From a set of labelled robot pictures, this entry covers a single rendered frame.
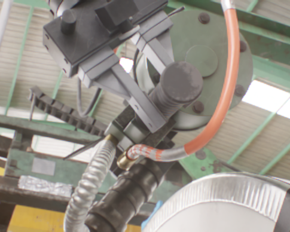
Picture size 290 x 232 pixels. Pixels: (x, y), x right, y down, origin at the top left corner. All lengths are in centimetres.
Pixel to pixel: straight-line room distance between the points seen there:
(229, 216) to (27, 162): 106
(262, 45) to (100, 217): 334
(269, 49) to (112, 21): 354
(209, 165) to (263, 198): 125
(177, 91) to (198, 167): 141
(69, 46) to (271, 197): 31
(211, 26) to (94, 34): 21
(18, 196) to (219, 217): 98
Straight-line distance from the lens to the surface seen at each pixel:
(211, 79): 64
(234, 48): 57
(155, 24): 54
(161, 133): 63
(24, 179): 164
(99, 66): 51
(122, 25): 50
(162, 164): 76
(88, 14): 52
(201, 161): 188
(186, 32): 65
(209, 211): 78
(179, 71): 47
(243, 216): 68
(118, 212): 71
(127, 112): 62
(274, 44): 396
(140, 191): 73
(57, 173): 167
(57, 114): 189
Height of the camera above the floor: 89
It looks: 40 degrees up
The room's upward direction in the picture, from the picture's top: straight up
